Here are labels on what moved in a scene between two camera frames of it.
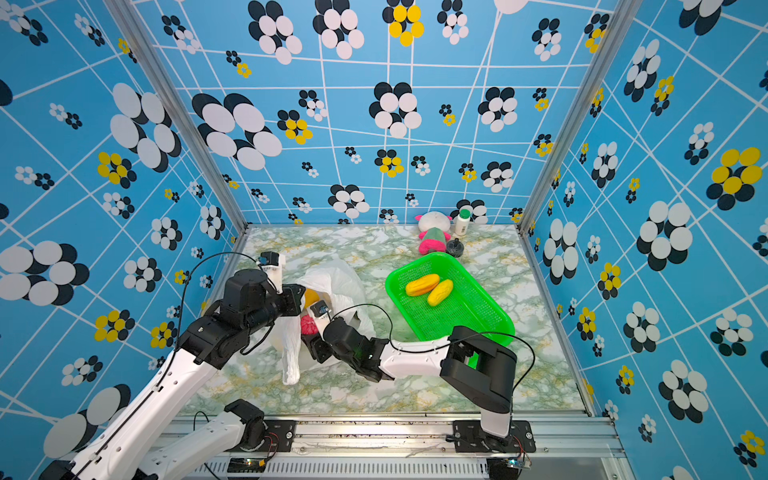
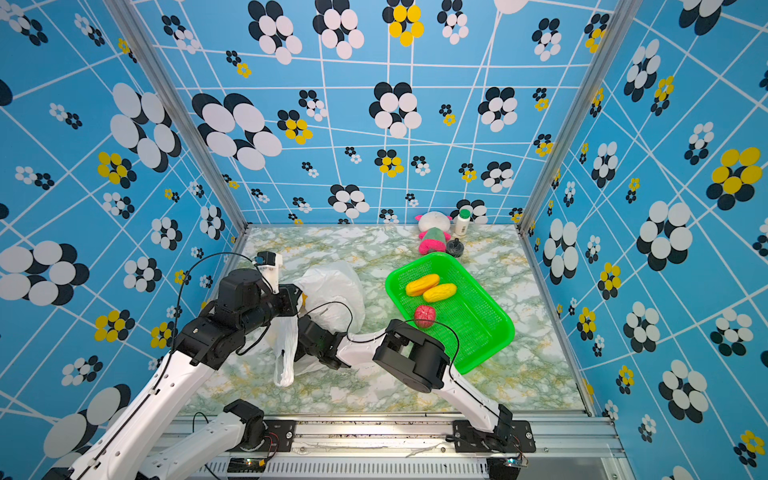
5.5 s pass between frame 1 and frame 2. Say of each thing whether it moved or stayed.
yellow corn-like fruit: stayed
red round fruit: moved
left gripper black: stayed
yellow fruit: stayed
